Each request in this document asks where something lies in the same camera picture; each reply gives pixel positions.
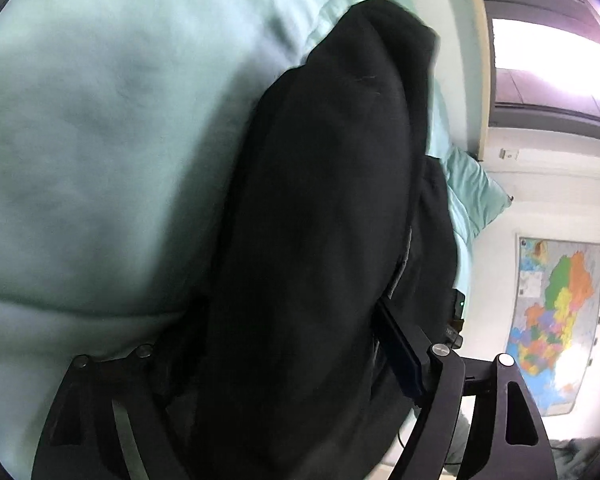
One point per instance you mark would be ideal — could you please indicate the mint green quilted comforter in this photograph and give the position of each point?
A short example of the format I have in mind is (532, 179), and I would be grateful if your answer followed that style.
(118, 123)

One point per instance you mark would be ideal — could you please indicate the colourful wall map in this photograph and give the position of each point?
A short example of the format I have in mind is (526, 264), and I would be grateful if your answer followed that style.
(555, 318)

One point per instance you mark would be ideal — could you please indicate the dark framed window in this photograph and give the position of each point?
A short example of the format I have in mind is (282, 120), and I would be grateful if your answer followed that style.
(545, 65)

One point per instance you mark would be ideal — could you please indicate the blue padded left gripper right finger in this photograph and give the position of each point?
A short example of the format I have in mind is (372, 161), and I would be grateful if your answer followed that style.
(506, 440)

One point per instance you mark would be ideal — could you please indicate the black hooded jacket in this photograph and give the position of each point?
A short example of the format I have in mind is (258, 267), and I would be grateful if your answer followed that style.
(274, 368)

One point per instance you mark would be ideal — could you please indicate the white wall socket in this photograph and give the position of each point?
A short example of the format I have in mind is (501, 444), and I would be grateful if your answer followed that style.
(508, 154)

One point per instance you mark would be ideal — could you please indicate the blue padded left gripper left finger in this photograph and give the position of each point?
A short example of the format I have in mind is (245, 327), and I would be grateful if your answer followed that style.
(80, 439)

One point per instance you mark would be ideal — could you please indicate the wooden window sill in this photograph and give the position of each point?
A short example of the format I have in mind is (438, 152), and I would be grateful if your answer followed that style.
(479, 74)

